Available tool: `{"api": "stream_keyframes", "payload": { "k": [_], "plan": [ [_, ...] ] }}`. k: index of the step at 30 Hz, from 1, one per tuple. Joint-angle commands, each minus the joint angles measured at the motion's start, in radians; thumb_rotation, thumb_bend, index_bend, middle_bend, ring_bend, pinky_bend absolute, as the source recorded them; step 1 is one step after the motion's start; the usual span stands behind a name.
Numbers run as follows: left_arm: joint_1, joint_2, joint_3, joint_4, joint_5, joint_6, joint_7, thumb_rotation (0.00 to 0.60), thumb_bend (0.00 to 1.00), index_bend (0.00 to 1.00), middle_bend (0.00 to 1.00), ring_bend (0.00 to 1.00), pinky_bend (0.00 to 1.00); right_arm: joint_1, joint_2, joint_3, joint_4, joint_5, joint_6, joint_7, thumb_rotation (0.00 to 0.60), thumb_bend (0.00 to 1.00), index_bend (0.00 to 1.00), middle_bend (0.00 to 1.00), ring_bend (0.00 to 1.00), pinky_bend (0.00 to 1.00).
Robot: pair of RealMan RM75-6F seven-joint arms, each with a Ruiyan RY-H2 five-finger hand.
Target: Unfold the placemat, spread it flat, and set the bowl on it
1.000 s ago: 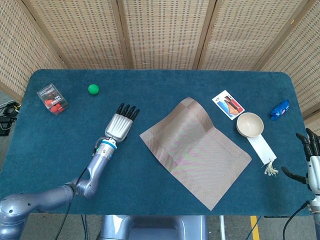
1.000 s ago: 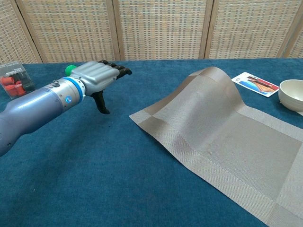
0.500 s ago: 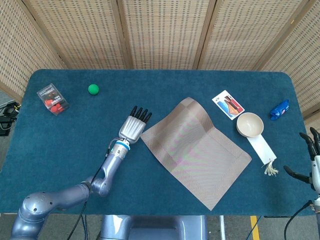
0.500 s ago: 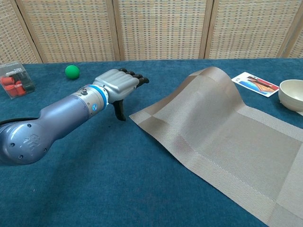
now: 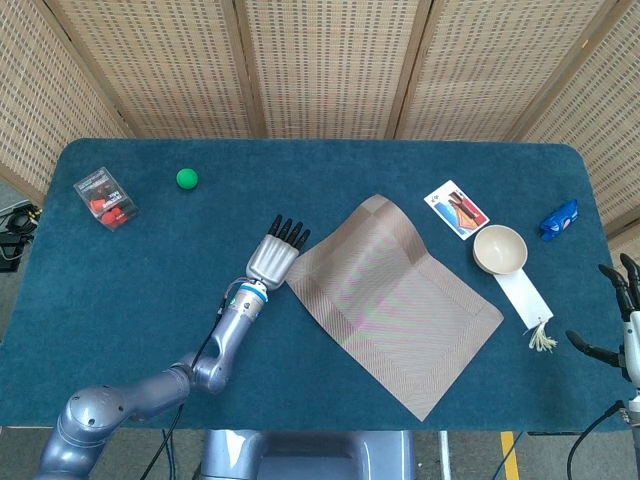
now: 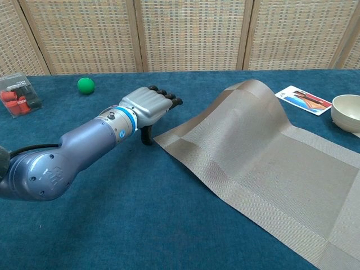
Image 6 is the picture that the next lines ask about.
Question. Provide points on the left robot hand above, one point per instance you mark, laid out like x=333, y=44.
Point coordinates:
x=149, y=104

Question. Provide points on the brown woven placemat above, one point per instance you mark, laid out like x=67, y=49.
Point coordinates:
x=267, y=174

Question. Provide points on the beige bowl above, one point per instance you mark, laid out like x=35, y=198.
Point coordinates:
x=347, y=112

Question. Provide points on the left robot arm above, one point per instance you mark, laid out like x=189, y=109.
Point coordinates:
x=70, y=157

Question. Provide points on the green ball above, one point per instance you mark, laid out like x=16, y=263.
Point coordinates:
x=86, y=86

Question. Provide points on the blue carpet table cover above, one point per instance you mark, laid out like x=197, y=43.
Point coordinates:
x=112, y=225

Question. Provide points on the clear box of earplugs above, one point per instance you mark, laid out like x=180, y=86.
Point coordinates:
x=19, y=95

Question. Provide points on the illustrated picture card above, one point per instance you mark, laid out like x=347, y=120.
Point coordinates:
x=303, y=99

